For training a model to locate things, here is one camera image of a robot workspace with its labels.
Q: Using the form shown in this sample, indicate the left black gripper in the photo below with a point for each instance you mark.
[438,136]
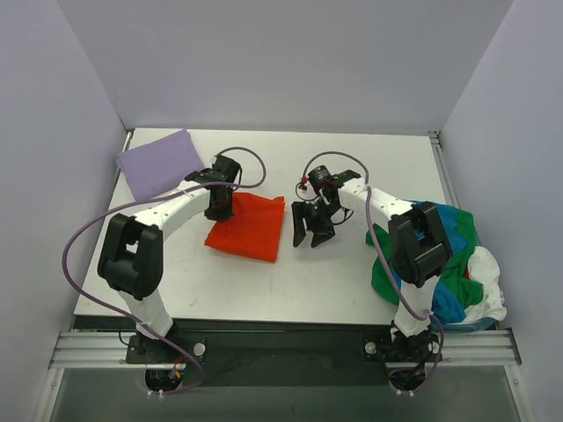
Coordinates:
[218,208]

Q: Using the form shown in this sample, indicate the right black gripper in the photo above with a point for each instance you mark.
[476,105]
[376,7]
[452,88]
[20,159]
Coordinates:
[314,218]

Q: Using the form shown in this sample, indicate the orange t shirt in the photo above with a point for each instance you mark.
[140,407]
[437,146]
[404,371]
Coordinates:
[254,231]

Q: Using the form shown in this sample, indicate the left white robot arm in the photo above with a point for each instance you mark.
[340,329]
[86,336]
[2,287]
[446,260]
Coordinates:
[132,256]

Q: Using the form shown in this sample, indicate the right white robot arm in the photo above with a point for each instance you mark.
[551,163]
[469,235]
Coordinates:
[420,248]

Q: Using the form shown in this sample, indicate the folded purple t shirt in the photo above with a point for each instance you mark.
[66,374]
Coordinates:
[159,166]

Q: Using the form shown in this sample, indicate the green t shirt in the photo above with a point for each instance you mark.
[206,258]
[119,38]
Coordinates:
[382,272]

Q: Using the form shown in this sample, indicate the blue t shirt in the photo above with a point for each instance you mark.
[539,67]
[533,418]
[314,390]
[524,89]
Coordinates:
[448,307]

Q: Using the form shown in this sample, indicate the white t shirt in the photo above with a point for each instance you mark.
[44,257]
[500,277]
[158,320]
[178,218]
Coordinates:
[484,268]

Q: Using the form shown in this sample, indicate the blue basket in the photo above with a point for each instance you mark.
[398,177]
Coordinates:
[482,324]

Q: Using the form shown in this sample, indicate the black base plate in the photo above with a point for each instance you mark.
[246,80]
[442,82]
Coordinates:
[272,372]

